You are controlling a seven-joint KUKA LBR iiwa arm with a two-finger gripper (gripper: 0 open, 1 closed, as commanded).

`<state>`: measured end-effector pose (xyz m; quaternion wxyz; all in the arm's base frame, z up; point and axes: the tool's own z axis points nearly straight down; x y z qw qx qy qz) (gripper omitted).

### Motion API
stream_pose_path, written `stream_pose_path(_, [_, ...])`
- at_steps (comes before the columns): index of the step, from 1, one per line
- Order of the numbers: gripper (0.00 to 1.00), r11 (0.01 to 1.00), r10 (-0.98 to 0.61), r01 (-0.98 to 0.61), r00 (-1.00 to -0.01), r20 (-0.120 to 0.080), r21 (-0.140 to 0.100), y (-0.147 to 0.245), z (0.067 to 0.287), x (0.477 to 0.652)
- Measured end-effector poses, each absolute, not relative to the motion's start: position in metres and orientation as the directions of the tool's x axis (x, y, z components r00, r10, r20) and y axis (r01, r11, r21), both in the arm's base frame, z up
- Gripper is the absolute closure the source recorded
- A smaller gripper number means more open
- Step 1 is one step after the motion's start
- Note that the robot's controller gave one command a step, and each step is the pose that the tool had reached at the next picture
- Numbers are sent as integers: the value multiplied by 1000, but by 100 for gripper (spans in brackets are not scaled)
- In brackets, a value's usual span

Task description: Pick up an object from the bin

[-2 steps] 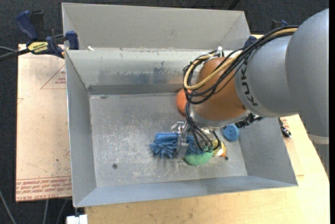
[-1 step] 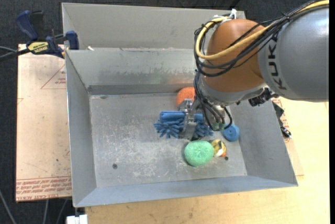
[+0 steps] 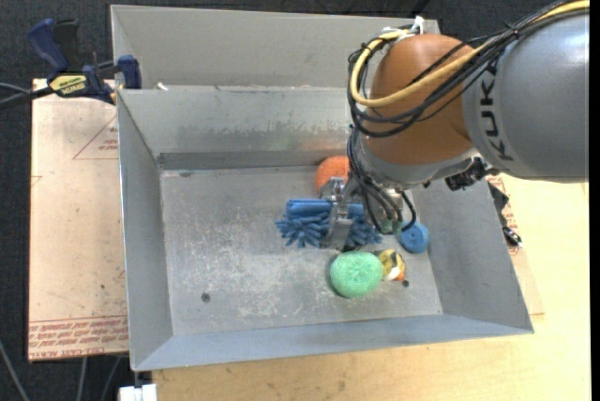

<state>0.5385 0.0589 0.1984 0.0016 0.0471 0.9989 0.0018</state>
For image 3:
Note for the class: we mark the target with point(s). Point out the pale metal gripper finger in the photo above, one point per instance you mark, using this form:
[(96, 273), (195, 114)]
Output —
[(338, 228), (336, 190)]

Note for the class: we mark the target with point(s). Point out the orange ball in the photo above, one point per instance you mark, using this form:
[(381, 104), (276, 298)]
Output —
[(330, 172)]

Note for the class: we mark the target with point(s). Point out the blue fringed duster cloth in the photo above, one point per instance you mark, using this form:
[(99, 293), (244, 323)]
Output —
[(304, 221)]

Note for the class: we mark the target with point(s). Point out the green sponge ball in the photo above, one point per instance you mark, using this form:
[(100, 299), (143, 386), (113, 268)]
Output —
[(356, 275)]

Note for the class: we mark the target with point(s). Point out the yellow toy bird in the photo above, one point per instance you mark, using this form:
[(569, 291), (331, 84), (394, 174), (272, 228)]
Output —
[(393, 265)]

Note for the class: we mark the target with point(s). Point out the blue round disc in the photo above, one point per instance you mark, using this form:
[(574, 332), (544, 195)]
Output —
[(415, 239)]

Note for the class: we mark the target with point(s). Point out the grey metal bin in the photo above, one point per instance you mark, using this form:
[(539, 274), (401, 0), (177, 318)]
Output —
[(244, 258)]

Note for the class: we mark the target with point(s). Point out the brown cardboard board red print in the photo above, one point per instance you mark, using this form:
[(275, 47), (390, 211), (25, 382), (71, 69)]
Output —
[(75, 221)]

